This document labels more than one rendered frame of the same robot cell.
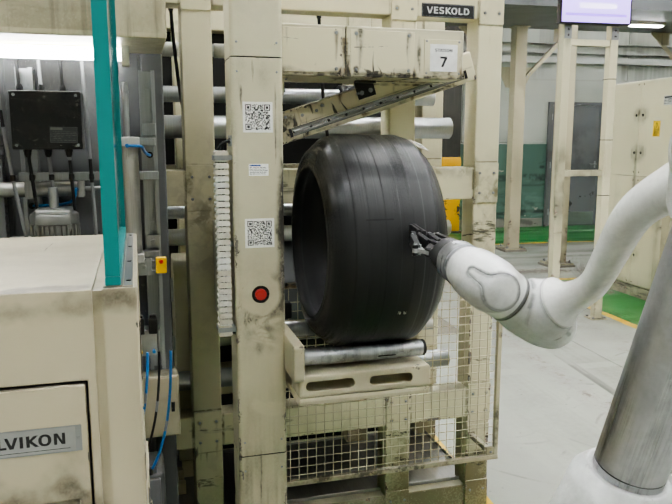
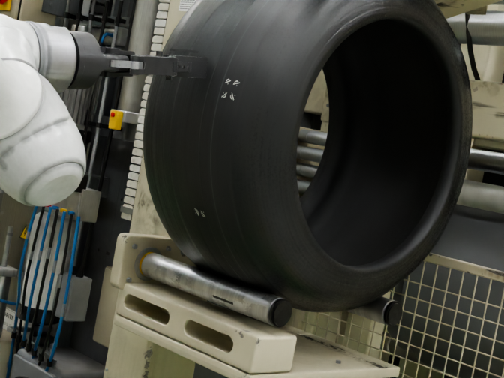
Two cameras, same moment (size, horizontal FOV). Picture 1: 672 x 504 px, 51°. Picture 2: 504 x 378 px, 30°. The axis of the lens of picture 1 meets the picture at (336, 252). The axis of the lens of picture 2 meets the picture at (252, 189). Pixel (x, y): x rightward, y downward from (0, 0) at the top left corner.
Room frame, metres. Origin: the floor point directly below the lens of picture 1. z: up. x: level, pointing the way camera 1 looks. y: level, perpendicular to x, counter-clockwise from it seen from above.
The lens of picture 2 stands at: (1.10, -1.46, 1.15)
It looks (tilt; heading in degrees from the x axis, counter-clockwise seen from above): 3 degrees down; 62
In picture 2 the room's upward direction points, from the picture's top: 10 degrees clockwise
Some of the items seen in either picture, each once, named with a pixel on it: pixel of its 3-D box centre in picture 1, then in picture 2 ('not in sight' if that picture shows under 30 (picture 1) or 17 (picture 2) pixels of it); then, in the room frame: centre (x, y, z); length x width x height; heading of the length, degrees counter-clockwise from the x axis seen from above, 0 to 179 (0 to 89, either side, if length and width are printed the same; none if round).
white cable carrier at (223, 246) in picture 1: (224, 244); (157, 102); (1.78, 0.29, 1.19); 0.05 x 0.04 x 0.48; 16
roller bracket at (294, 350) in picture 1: (284, 343); (203, 265); (1.87, 0.14, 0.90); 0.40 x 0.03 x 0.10; 16
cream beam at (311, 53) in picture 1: (358, 57); not in sight; (2.24, -0.07, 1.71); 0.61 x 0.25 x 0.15; 106
